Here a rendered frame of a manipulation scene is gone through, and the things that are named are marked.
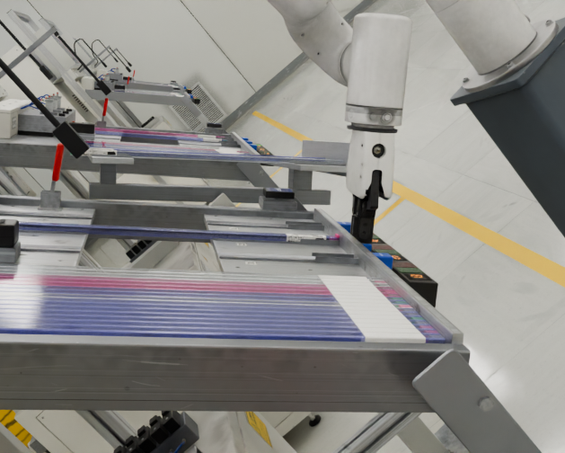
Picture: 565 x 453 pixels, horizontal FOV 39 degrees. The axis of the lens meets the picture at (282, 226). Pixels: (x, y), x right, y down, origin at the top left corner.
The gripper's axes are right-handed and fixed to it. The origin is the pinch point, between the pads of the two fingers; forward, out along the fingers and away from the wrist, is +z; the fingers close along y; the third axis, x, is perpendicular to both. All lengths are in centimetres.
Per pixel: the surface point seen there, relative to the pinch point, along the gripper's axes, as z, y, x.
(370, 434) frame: 43.7, 21.0, -11.8
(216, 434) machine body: 32.6, -2.0, 20.1
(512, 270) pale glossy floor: 29, 94, -73
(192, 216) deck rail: 2.9, 19.1, 24.4
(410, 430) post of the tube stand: 52, 39, -27
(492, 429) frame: 7, -53, 1
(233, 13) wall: -75, 760, -54
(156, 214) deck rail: 2.9, 19.1, 30.4
